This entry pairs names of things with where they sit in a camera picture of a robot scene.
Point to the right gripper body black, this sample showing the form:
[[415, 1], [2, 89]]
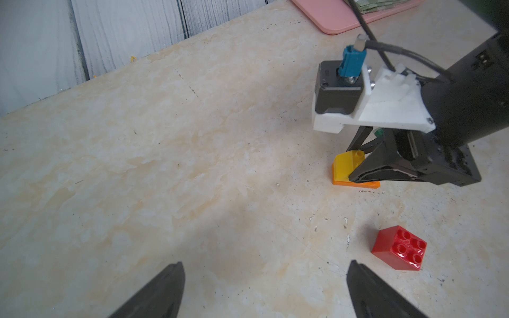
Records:
[[424, 158]]

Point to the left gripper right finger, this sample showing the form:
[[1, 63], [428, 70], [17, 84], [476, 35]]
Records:
[[373, 297]]

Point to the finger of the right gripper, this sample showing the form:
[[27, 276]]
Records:
[[358, 143], [383, 163]]

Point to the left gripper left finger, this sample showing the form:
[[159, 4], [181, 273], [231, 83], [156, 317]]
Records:
[[159, 298]]

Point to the orange lego plate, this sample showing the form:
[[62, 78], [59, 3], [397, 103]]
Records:
[[368, 185]]

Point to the yellow sloped lego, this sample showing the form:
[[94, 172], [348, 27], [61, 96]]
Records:
[[344, 165]]

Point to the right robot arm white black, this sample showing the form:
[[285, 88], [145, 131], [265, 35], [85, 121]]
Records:
[[467, 102]]

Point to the red lego brick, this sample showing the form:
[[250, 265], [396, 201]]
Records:
[[400, 249]]

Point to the pink tray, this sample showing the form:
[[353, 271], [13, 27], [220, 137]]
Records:
[[334, 17]]

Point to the green checkered cloth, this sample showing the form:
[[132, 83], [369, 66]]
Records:
[[371, 6]]

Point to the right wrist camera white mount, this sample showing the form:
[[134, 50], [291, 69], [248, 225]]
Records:
[[345, 94]]

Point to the right camera cable black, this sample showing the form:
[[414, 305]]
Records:
[[382, 48]]

